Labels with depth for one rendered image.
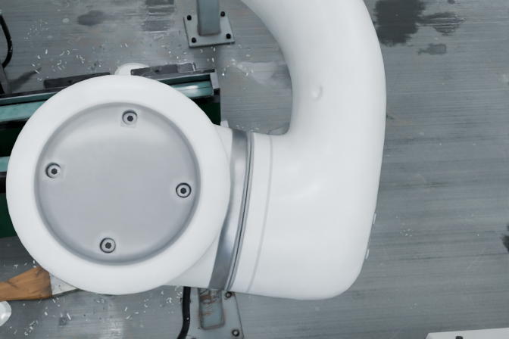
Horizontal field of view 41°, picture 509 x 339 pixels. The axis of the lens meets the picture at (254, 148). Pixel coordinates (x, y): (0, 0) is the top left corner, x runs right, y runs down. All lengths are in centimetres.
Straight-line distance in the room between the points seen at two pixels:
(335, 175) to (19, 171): 13
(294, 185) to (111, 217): 8
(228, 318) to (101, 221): 62
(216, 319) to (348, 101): 58
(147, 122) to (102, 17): 101
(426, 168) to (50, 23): 69
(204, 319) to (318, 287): 54
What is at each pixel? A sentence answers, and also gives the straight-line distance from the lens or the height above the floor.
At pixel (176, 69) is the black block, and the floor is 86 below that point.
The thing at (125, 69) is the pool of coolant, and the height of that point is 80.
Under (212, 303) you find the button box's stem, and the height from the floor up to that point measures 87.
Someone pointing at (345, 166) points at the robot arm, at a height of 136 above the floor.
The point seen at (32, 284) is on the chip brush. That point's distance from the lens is 93.
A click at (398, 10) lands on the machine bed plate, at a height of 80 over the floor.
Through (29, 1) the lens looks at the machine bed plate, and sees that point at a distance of 133.
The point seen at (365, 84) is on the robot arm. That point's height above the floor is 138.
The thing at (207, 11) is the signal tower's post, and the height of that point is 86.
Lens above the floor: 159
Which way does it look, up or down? 50 degrees down
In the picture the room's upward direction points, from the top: 1 degrees clockwise
